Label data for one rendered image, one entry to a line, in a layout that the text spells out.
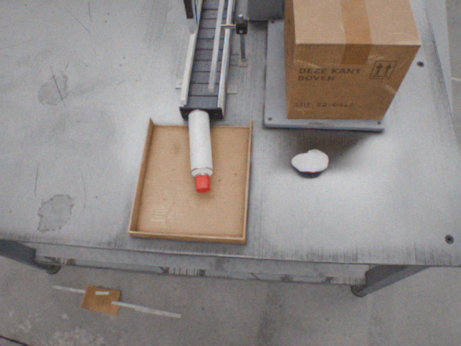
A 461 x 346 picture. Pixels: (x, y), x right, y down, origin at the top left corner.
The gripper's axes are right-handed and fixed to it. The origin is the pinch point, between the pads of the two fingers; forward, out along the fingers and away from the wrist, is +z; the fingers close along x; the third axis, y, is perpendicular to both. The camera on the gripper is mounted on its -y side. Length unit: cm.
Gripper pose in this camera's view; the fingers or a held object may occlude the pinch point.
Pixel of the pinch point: (195, 28)
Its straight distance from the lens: 88.2
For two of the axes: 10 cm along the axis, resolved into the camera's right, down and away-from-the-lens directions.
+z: 0.4, 6.9, 7.2
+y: -9.9, -0.4, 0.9
